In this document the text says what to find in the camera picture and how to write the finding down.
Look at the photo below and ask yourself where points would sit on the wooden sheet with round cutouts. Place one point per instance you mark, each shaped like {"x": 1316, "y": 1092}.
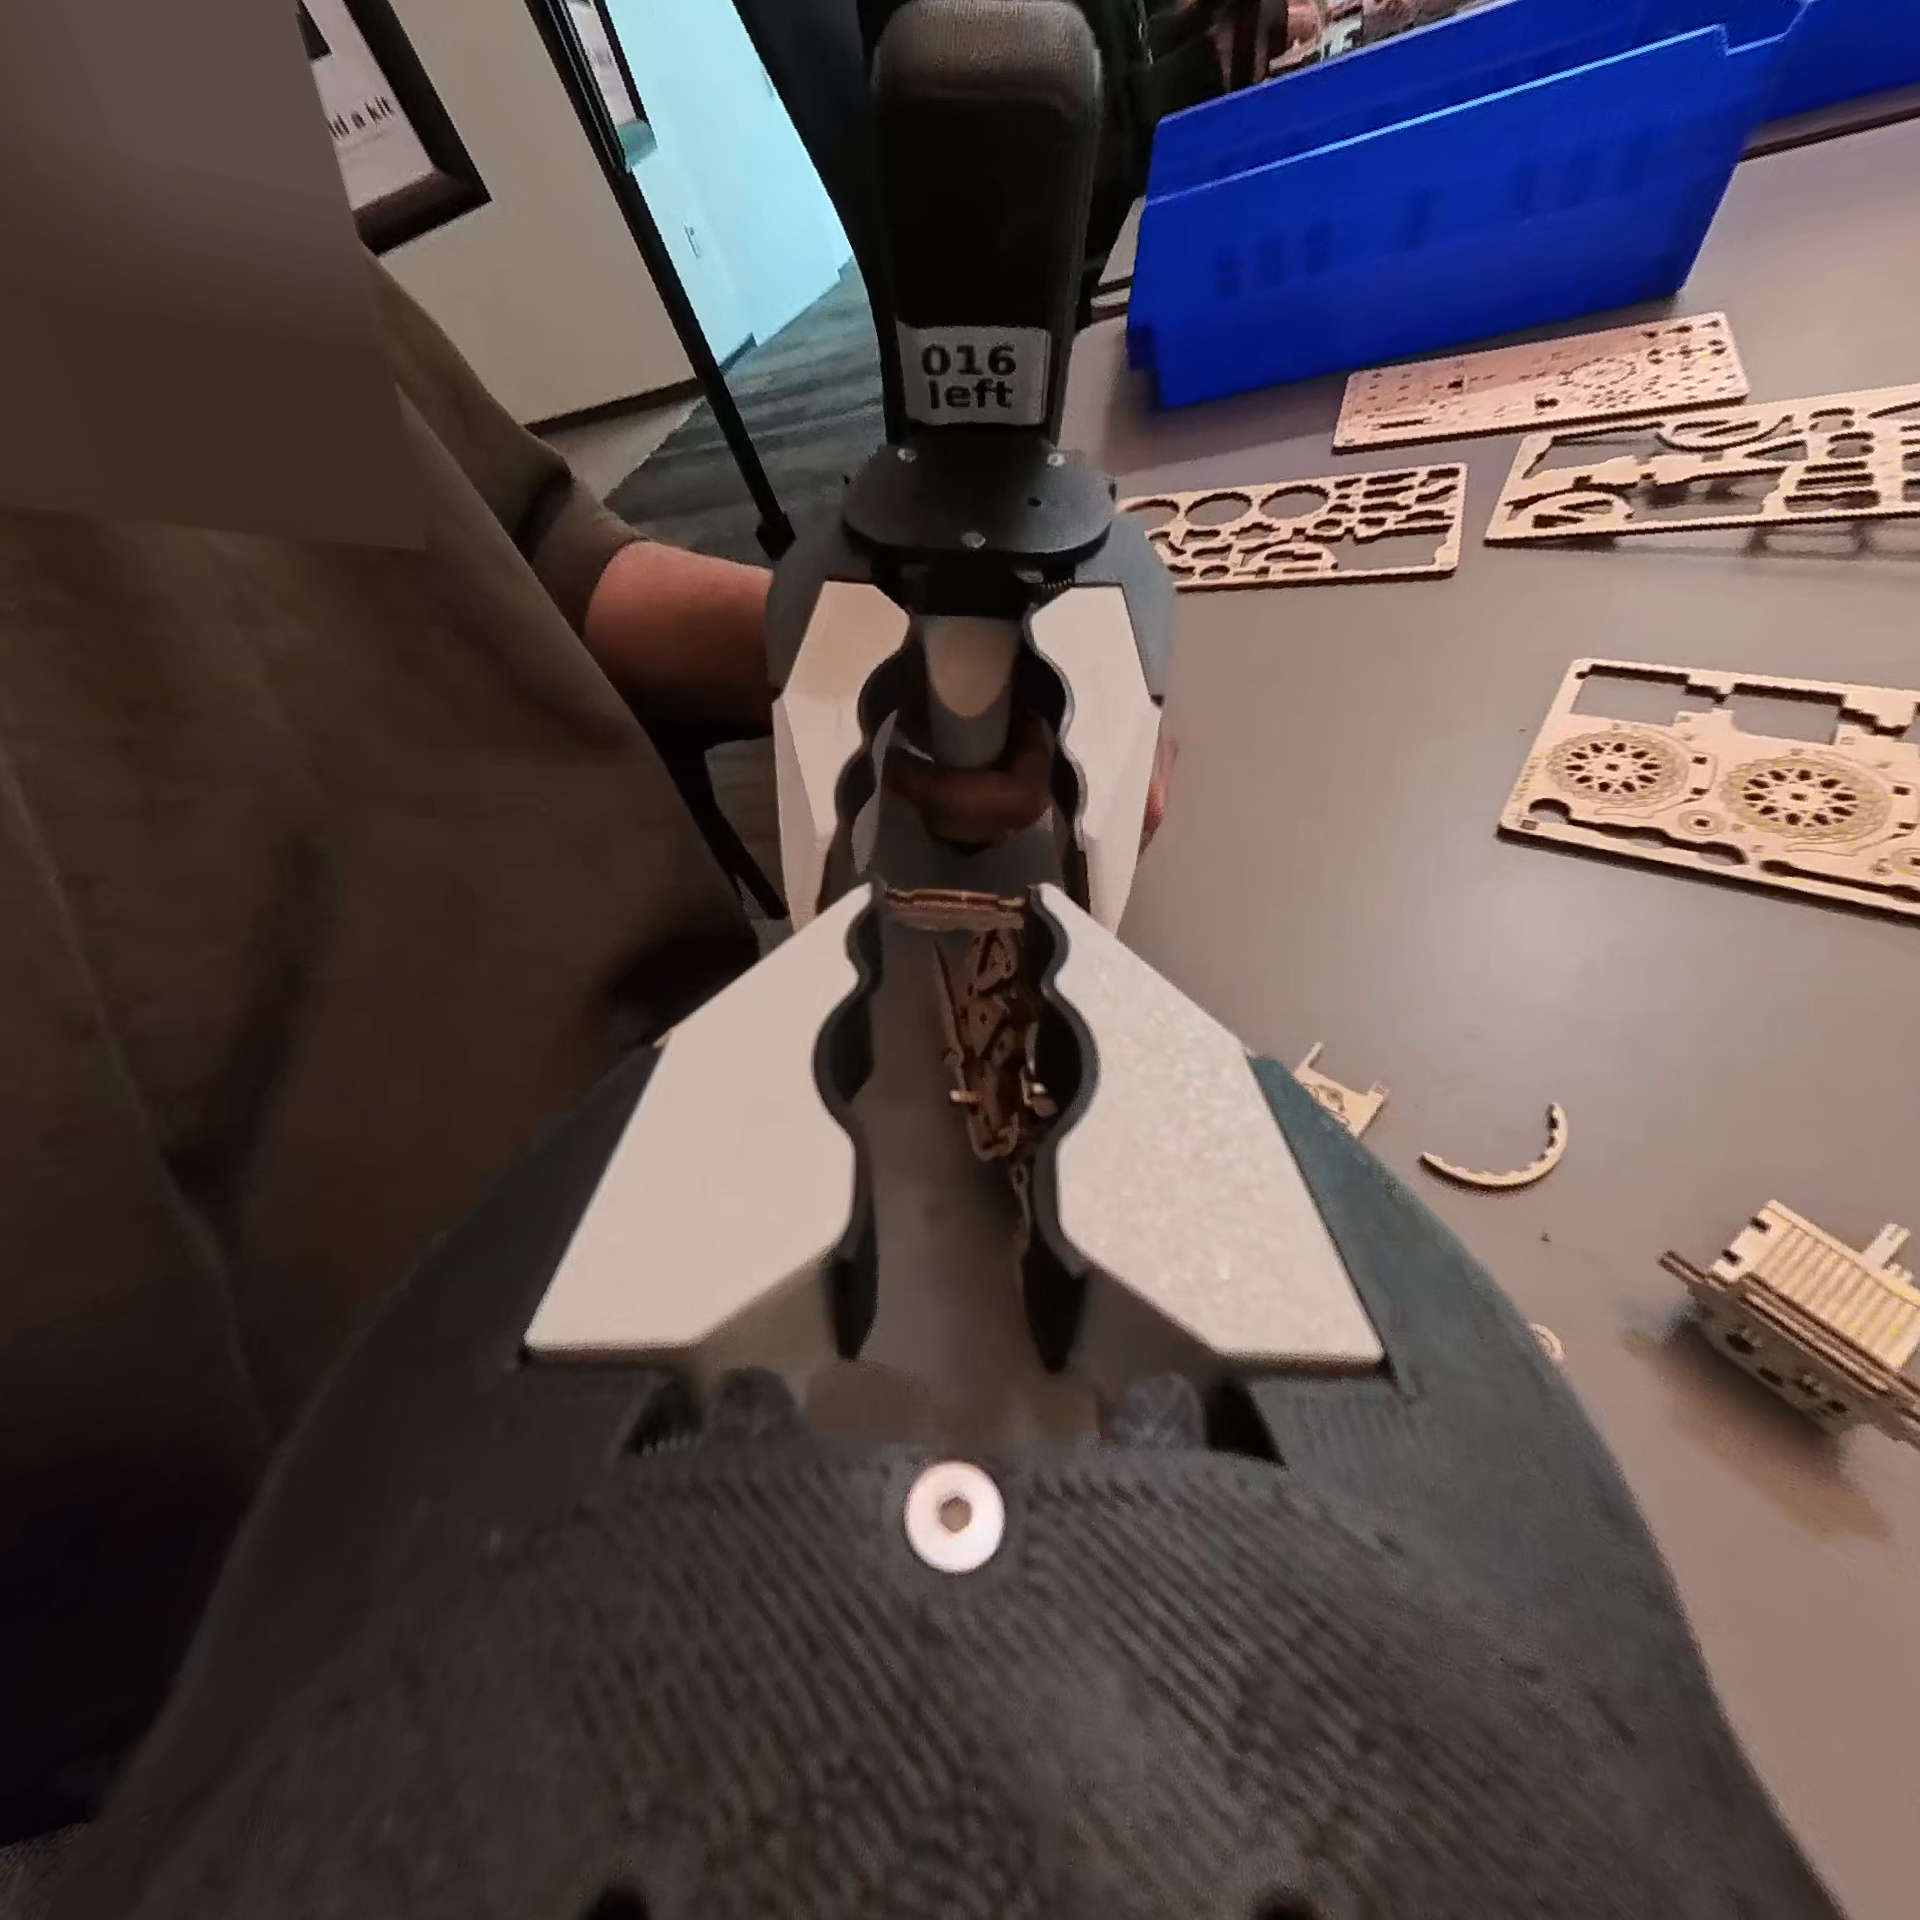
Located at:
{"x": 1530, "y": 392}

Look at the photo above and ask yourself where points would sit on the wooden sheet with gear wheels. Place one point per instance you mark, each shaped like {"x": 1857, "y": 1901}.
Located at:
{"x": 1665, "y": 818}

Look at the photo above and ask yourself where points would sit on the flat wooden plate piece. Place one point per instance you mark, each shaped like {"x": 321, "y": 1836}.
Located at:
{"x": 1338, "y": 1092}

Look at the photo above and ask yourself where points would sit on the grey desk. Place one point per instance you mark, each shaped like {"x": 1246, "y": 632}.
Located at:
{"x": 1501, "y": 1021}

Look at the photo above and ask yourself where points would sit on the black framed wall picture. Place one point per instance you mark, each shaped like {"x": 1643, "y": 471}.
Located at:
{"x": 435, "y": 151}

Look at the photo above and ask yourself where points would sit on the wooden sheet with long cutouts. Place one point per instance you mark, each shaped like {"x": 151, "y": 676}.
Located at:
{"x": 1695, "y": 503}

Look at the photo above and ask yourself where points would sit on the tiny wooden piece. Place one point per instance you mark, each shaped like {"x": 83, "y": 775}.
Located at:
{"x": 1549, "y": 1342}

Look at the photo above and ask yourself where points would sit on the person's left hand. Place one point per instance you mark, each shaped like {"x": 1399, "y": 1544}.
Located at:
{"x": 975, "y": 802}

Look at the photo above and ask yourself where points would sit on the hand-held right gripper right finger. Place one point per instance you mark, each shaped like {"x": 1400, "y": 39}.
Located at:
{"x": 1184, "y": 1184}

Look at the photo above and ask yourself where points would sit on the large blue plastic bin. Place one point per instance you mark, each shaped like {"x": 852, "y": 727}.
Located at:
{"x": 1425, "y": 194}

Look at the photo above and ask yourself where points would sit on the person's left forearm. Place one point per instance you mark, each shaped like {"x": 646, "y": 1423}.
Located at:
{"x": 675, "y": 631}

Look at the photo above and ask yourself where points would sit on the person in brown shirt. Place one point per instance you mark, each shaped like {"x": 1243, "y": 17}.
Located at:
{"x": 300, "y": 930}

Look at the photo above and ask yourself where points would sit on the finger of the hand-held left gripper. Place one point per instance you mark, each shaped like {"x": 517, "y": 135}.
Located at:
{"x": 1119, "y": 750}
{"x": 818, "y": 720}

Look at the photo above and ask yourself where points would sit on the curved wooden arc piece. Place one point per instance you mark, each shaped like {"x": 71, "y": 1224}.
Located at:
{"x": 1501, "y": 1166}

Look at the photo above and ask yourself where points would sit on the thin wooden strip piece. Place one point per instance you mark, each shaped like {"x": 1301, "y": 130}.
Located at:
{"x": 952, "y": 903}

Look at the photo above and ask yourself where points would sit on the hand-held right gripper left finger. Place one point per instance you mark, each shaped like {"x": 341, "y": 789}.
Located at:
{"x": 720, "y": 1171}

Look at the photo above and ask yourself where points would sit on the black stand leg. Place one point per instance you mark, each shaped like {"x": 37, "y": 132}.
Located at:
{"x": 704, "y": 345}

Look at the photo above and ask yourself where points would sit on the small wooden block assembly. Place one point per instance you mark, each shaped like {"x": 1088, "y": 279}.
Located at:
{"x": 1800, "y": 1321}

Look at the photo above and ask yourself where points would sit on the large wooden puzzle model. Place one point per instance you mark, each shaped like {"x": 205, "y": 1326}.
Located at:
{"x": 993, "y": 1081}

